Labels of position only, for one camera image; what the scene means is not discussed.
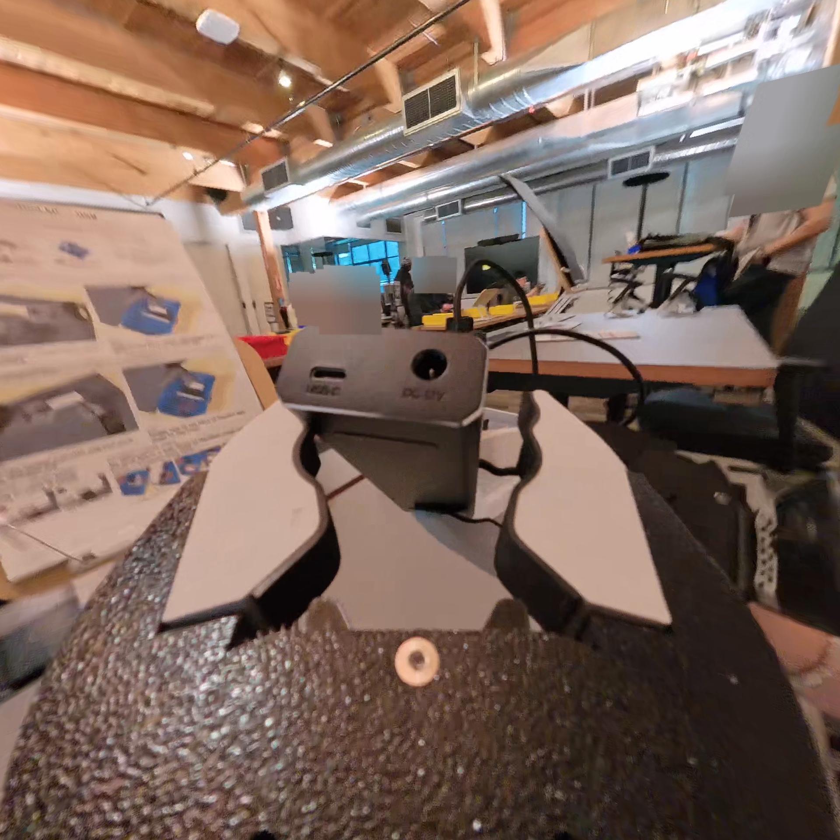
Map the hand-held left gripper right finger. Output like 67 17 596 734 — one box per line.
493 391 674 637

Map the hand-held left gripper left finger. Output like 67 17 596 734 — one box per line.
159 400 342 633

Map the person's right forearm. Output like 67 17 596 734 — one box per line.
748 602 840 713

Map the black office chair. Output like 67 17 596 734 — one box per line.
638 262 840 472

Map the wooden display board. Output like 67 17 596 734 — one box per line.
0 338 282 601

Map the red plastic bin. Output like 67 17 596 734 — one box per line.
236 333 293 368

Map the grey desk with wood edge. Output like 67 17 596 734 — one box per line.
487 305 783 389

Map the black monitor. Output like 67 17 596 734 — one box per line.
465 236 542 296

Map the raised wooden desk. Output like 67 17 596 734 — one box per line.
602 239 737 309

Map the printed instruction sheet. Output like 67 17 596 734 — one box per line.
0 200 263 581

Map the black bag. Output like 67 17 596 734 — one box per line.
633 231 719 253

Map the white ceiling sensor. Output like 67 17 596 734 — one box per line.
196 8 241 46

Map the black hub cord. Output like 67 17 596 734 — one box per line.
449 259 648 526

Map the silver ceiling duct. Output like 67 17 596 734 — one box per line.
239 39 840 227

